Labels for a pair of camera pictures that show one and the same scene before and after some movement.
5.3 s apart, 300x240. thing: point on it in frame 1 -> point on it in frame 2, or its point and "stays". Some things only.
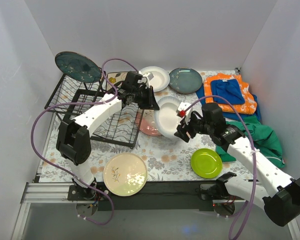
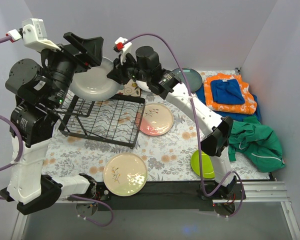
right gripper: x=187 y=129 -> x=118 y=70
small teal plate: x=185 y=80 stays
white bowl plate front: x=166 y=119 -> x=93 y=84
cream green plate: x=125 y=174 stays
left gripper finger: x=152 y=103 -> x=90 y=50
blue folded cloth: x=227 y=91 stays
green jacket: x=265 y=142 stays
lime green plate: x=206 y=163 stays
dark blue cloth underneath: x=231 y=117 stays
